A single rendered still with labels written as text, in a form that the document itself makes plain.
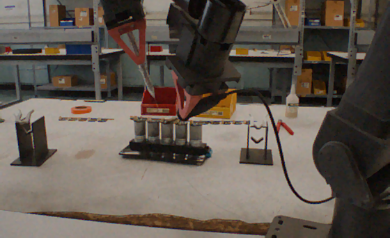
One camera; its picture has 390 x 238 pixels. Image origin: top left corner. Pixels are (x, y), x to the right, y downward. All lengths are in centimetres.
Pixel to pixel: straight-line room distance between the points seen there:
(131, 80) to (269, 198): 487
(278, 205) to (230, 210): 7
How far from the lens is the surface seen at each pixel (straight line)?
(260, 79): 507
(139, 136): 68
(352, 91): 35
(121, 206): 50
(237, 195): 52
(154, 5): 517
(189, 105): 52
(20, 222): 50
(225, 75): 51
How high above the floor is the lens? 99
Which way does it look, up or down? 14 degrees down
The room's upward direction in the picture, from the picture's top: straight up
